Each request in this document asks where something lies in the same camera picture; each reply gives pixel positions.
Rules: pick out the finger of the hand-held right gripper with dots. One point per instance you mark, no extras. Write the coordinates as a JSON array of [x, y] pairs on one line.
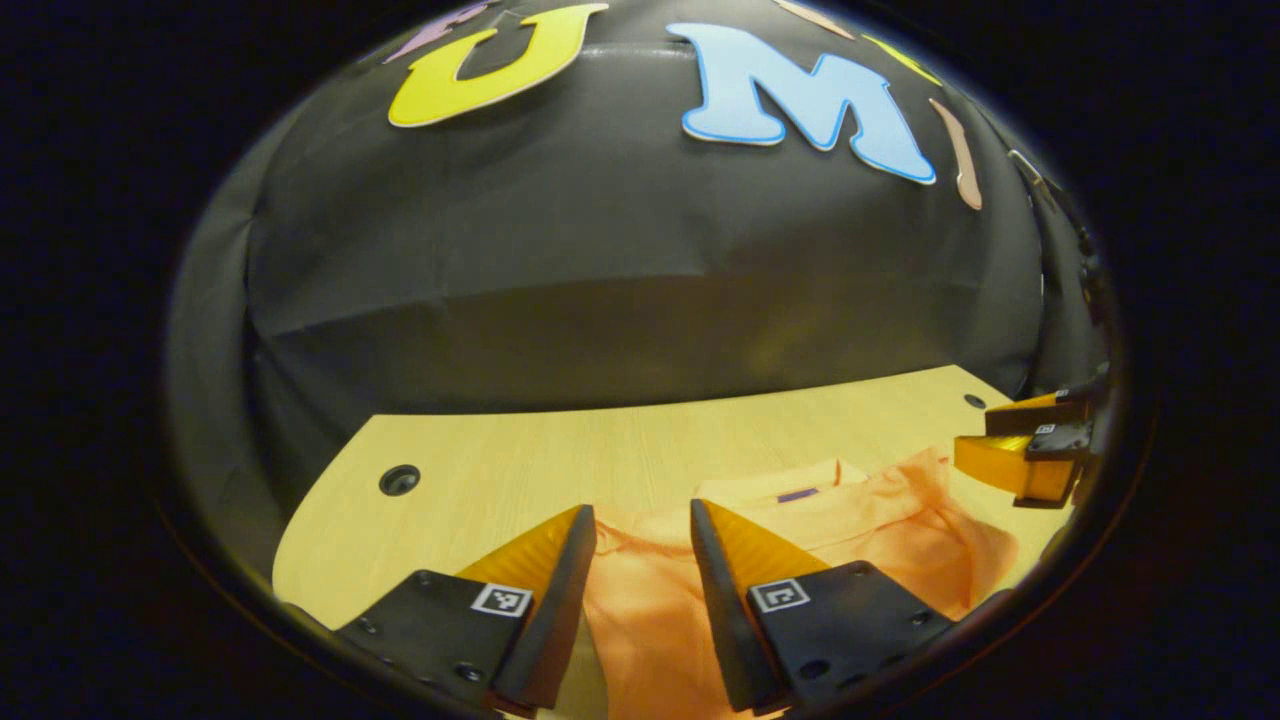
[[1030, 415], [1000, 460]]

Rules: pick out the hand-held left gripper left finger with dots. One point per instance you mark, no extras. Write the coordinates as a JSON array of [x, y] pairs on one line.
[[555, 610]]

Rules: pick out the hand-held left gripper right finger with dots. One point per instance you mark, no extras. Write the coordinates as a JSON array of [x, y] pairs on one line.
[[730, 620]]

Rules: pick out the orange polo T-shirt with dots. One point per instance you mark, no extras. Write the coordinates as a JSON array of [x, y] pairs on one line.
[[650, 620]]

